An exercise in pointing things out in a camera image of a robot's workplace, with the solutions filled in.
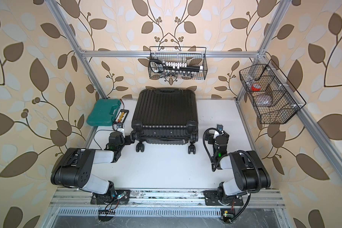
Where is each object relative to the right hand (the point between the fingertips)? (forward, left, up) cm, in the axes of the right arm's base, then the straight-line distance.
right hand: (216, 130), depth 92 cm
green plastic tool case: (+23, +82, -3) cm, 85 cm away
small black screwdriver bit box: (+20, +68, -5) cm, 71 cm away
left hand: (+3, +62, -1) cm, 62 cm away
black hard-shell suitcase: (+2, +32, +14) cm, 35 cm away
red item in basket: (+13, -21, +25) cm, 35 cm away
